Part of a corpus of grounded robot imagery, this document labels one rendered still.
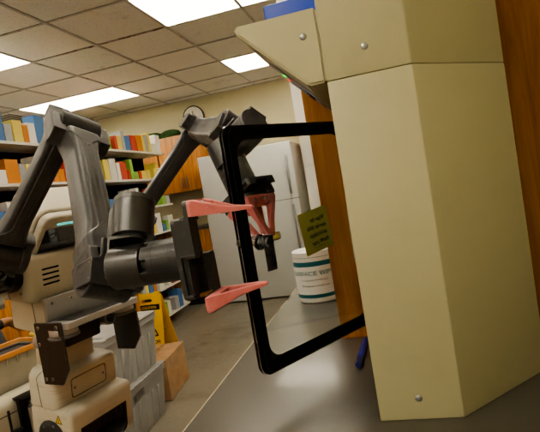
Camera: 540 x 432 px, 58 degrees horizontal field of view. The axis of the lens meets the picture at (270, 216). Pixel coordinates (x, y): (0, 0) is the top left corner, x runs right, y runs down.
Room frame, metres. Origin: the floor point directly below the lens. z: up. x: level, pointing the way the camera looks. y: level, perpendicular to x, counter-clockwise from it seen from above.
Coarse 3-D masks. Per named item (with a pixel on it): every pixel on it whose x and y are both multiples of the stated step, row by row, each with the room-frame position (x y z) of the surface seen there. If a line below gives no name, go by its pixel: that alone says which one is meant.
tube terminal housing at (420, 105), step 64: (320, 0) 0.66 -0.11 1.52; (384, 0) 0.64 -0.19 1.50; (448, 0) 0.68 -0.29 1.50; (384, 64) 0.64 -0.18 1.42; (448, 64) 0.67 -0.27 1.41; (384, 128) 0.65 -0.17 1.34; (448, 128) 0.66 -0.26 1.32; (512, 128) 0.74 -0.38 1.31; (384, 192) 0.65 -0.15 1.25; (448, 192) 0.65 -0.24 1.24; (512, 192) 0.73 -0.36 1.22; (384, 256) 0.65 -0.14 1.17; (448, 256) 0.64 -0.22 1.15; (512, 256) 0.71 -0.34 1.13; (384, 320) 0.66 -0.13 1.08; (448, 320) 0.64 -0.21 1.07; (512, 320) 0.70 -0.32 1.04; (384, 384) 0.66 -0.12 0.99; (448, 384) 0.64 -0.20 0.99; (512, 384) 0.69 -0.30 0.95
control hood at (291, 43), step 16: (288, 16) 0.67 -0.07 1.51; (304, 16) 0.67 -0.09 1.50; (240, 32) 0.69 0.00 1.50; (256, 32) 0.68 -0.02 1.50; (272, 32) 0.68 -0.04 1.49; (288, 32) 0.67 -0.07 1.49; (304, 32) 0.67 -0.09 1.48; (256, 48) 0.69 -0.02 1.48; (272, 48) 0.68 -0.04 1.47; (288, 48) 0.67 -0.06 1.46; (304, 48) 0.67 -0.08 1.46; (320, 48) 0.67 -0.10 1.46; (288, 64) 0.67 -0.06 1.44; (304, 64) 0.67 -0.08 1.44; (320, 64) 0.66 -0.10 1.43; (304, 80) 0.67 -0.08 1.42; (320, 80) 0.67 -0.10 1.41; (320, 96) 0.78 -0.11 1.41
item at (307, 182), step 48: (240, 144) 0.78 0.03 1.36; (288, 144) 0.85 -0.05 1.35; (336, 144) 0.94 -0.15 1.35; (288, 192) 0.84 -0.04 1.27; (336, 192) 0.93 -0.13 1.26; (288, 240) 0.83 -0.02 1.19; (336, 240) 0.91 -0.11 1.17; (288, 288) 0.82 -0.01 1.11; (336, 288) 0.90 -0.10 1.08; (288, 336) 0.80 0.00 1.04
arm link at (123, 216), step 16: (128, 192) 0.67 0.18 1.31; (112, 208) 0.70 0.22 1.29; (128, 208) 0.66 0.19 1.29; (144, 208) 0.67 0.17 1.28; (112, 224) 0.66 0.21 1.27; (128, 224) 0.65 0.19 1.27; (144, 224) 0.66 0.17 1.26; (80, 272) 0.67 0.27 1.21; (96, 272) 0.65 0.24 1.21; (80, 288) 0.67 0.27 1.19
